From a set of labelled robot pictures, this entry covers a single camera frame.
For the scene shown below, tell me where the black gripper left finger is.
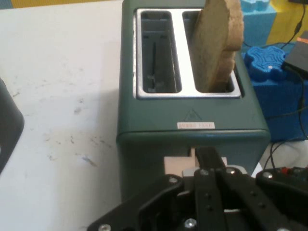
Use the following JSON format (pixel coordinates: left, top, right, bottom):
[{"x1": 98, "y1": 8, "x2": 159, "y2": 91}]
[{"x1": 86, "y1": 147, "x2": 226, "y2": 231}]

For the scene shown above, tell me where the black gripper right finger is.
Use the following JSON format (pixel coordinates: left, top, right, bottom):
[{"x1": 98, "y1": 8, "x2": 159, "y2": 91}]
[{"x1": 211, "y1": 147, "x2": 308, "y2": 231}]

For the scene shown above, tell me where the beige toaster lever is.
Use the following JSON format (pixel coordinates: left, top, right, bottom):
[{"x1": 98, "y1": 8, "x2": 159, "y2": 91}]
[{"x1": 163, "y1": 147, "x2": 228, "y2": 176}]

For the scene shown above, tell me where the red and green connector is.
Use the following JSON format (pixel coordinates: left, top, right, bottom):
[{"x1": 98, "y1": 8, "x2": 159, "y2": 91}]
[{"x1": 275, "y1": 166, "x2": 308, "y2": 180}]

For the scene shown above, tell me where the dark green two-slot toaster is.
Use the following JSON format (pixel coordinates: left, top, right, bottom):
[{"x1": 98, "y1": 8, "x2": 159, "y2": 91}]
[{"x1": 116, "y1": 0, "x2": 272, "y2": 205}]

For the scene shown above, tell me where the large blue foam block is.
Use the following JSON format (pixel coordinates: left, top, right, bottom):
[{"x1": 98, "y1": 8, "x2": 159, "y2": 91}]
[{"x1": 251, "y1": 42, "x2": 308, "y2": 142}]

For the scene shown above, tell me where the blue knob-shaped foam piece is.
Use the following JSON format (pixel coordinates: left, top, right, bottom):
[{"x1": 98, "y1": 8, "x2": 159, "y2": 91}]
[{"x1": 244, "y1": 45, "x2": 293, "y2": 82}]

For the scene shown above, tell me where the black box with orange edge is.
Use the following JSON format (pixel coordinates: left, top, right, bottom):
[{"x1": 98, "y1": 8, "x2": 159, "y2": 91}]
[{"x1": 282, "y1": 37, "x2": 308, "y2": 79}]

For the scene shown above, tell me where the brown toast slice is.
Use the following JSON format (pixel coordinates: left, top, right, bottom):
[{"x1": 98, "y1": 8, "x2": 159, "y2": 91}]
[{"x1": 189, "y1": 0, "x2": 244, "y2": 93}]

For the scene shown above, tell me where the dark grey appliance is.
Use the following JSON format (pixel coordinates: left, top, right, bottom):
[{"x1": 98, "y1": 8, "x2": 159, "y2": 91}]
[{"x1": 0, "y1": 77, "x2": 25, "y2": 174}]

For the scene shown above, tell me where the yellow foam block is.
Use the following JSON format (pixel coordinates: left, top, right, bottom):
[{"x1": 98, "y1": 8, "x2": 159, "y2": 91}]
[{"x1": 266, "y1": 0, "x2": 308, "y2": 46}]

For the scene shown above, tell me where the light blue foam block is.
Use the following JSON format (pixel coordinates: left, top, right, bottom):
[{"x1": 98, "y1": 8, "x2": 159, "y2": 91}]
[{"x1": 239, "y1": 0, "x2": 279, "y2": 48}]

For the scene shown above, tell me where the thin black cable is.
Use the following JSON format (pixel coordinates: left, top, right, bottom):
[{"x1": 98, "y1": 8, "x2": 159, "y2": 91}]
[
  {"x1": 266, "y1": 64, "x2": 308, "y2": 139},
  {"x1": 262, "y1": 139, "x2": 308, "y2": 170},
  {"x1": 242, "y1": 0, "x2": 308, "y2": 49}
]

